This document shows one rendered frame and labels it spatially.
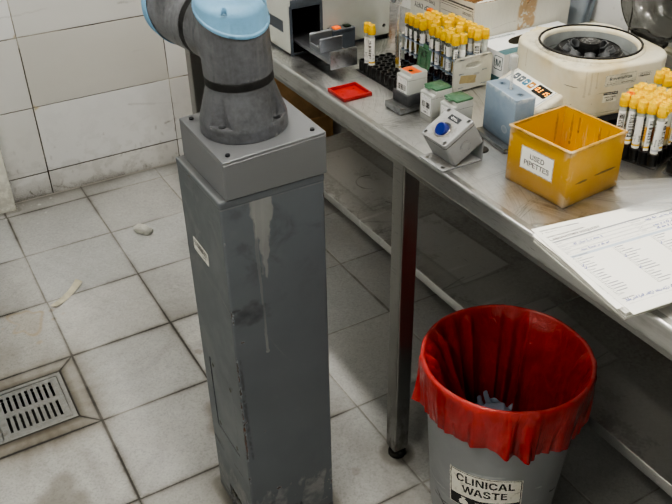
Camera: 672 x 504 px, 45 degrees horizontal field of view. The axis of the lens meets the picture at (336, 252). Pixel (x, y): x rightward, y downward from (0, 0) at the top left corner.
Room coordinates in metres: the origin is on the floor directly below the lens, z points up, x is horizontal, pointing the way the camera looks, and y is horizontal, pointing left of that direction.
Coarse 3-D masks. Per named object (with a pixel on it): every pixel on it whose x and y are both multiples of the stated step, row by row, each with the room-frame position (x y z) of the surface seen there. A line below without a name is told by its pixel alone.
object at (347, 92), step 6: (348, 84) 1.64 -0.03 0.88; (354, 84) 1.65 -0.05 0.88; (330, 90) 1.61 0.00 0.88; (336, 90) 1.62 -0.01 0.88; (342, 90) 1.62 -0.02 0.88; (348, 90) 1.62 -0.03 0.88; (354, 90) 1.62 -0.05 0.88; (360, 90) 1.62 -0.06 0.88; (366, 90) 1.61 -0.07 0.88; (336, 96) 1.59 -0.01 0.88; (342, 96) 1.59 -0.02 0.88; (348, 96) 1.59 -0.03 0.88; (354, 96) 1.58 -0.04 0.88; (360, 96) 1.58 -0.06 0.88; (366, 96) 1.59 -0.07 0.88
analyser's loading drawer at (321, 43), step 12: (300, 36) 1.86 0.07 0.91; (312, 36) 1.79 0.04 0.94; (324, 36) 1.80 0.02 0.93; (336, 36) 1.76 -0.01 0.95; (312, 48) 1.77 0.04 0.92; (324, 48) 1.75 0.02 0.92; (336, 48) 1.76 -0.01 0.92; (348, 48) 1.71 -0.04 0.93; (324, 60) 1.72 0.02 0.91; (336, 60) 1.70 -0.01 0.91; (348, 60) 1.71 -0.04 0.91
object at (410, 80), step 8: (400, 72) 1.54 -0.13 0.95; (408, 72) 1.52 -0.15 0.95; (416, 72) 1.52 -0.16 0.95; (424, 72) 1.53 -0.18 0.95; (400, 80) 1.53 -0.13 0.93; (408, 80) 1.51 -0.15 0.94; (416, 80) 1.52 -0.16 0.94; (424, 80) 1.53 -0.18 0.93; (400, 88) 1.53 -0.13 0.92; (408, 88) 1.51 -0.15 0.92; (416, 88) 1.52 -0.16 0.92
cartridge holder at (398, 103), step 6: (396, 90) 1.54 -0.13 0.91; (396, 96) 1.54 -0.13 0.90; (402, 96) 1.52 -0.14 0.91; (408, 96) 1.51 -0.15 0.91; (414, 96) 1.51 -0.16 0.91; (390, 102) 1.53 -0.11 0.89; (396, 102) 1.53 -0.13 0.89; (402, 102) 1.52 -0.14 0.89; (408, 102) 1.51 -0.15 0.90; (414, 102) 1.51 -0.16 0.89; (390, 108) 1.52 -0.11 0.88; (396, 108) 1.50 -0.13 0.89; (402, 108) 1.50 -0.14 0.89; (408, 108) 1.50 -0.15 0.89; (414, 108) 1.51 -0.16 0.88; (402, 114) 1.50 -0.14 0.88
